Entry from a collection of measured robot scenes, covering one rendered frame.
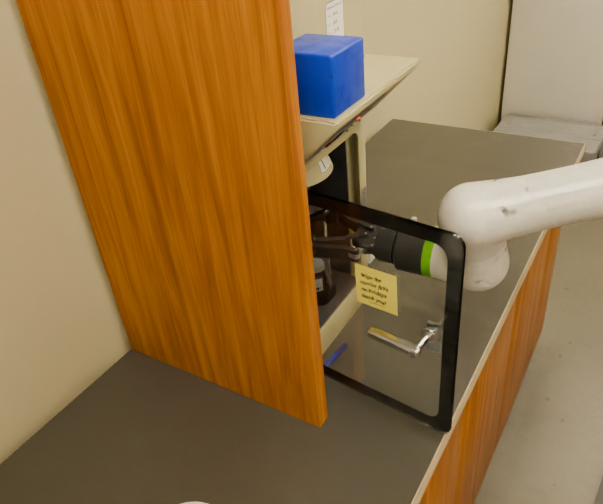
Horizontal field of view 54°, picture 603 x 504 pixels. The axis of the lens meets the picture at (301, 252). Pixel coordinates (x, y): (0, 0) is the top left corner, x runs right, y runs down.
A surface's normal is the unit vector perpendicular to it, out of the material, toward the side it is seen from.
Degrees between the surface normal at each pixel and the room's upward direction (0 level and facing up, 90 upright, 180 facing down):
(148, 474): 0
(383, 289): 90
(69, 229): 90
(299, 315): 90
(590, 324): 0
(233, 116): 90
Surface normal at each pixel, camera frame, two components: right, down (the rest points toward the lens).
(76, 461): -0.09, -0.83
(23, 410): 0.85, 0.22
